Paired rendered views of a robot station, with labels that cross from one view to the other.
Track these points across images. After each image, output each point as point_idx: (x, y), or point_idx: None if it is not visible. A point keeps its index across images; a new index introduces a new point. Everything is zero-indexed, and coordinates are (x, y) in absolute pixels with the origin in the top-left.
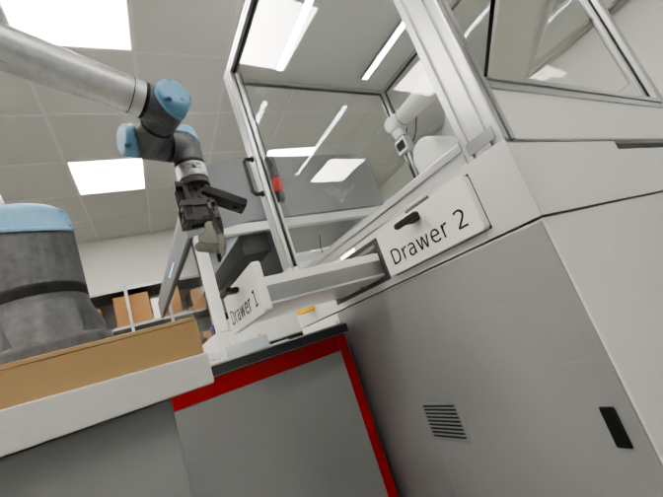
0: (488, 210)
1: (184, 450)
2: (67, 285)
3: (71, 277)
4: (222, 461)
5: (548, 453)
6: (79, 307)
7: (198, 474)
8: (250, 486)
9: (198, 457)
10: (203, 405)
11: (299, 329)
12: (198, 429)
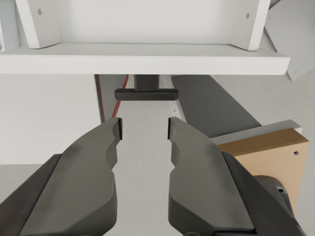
0: None
1: (109, 103)
2: (299, 225)
3: (302, 230)
4: (110, 74)
5: None
6: (290, 208)
7: (112, 90)
8: None
9: (110, 92)
10: (101, 93)
11: None
12: (106, 94)
